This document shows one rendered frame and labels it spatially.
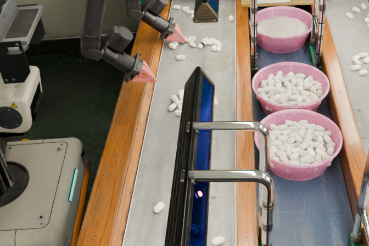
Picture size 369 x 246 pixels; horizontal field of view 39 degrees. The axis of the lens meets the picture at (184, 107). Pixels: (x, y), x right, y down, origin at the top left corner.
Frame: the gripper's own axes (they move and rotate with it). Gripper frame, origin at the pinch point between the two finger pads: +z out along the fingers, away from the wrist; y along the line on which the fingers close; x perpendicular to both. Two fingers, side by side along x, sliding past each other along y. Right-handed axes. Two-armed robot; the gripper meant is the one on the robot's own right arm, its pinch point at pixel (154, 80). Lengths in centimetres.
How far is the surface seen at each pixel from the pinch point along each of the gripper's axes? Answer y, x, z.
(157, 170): -30.5, 7.0, 10.3
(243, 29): 48, -13, 29
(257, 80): 13.7, -14.1, 33.8
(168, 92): 9.1, 7.3, 9.8
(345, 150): -25, -31, 52
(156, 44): 39.1, 10.5, 2.7
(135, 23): 162, 77, 13
